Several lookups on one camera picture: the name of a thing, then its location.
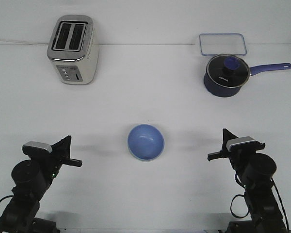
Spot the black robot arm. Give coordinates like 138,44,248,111
0,135,82,233
207,129,289,233

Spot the white toaster power cord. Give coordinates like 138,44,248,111
0,36,50,46

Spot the blue bowl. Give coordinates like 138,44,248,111
127,124,164,158

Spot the green bowl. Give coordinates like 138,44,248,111
133,155,159,162

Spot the glass pot lid blue knob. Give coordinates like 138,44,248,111
206,54,250,88

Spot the silver two-slot toaster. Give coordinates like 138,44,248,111
47,15,99,85

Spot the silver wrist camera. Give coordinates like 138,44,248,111
226,136,255,152
22,141,52,156

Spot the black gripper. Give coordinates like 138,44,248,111
36,135,82,184
207,128,266,170

